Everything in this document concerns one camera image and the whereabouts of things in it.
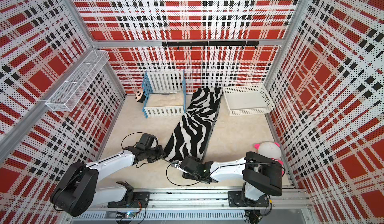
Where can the white plastic basket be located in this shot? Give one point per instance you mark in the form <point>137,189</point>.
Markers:
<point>248,100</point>

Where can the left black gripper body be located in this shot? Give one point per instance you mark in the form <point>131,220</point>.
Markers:
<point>153,154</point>

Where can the green circuit board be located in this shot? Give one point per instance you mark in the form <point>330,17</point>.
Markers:
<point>125,215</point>

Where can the aluminium mounting rail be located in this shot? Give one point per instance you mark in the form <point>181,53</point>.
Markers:
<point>182,205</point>

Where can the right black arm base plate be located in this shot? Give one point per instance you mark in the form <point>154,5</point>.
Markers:
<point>238,199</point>

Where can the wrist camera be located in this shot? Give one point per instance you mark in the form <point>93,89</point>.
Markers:
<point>177,165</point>
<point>146,141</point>

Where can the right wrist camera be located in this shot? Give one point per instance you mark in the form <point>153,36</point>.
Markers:
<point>177,165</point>

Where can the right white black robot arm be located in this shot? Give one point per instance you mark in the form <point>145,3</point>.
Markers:
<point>262,175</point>

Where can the black hook rail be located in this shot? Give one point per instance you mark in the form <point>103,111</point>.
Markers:
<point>209,43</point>

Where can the grey zebra plush pillowcase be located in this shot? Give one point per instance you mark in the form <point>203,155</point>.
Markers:
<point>191,135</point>

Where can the white pink plush doll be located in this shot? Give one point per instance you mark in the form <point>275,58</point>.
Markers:
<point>270,150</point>

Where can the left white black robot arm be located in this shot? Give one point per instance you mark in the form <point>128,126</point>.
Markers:
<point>79,188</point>

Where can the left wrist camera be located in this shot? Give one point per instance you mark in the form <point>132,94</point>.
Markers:
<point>146,141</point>

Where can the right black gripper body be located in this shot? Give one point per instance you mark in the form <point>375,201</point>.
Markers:
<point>186,175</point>

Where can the white wire mesh shelf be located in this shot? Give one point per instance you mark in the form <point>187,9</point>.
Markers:
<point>69,93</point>

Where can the blue white toy crib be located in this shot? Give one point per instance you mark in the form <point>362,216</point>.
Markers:
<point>165,93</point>

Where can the panda plush toy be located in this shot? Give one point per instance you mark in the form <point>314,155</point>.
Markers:
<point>140,95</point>

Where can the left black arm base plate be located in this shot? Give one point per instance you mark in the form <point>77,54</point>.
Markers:
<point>138,198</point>

